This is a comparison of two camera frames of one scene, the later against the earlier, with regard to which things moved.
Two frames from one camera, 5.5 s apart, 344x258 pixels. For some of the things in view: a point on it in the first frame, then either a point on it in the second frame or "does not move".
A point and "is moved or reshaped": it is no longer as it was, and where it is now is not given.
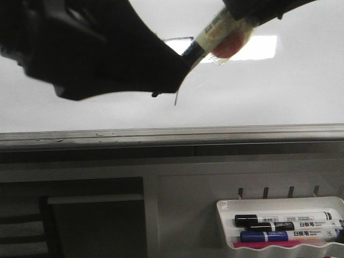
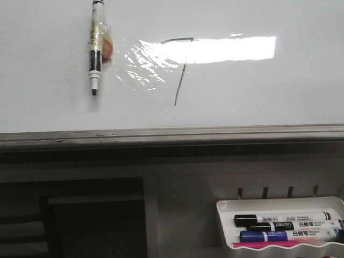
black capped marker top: [243, 220] does not move
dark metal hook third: [290, 194] does not move
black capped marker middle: [297, 225] does not move
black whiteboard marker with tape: [223, 40] is moved or reshaped
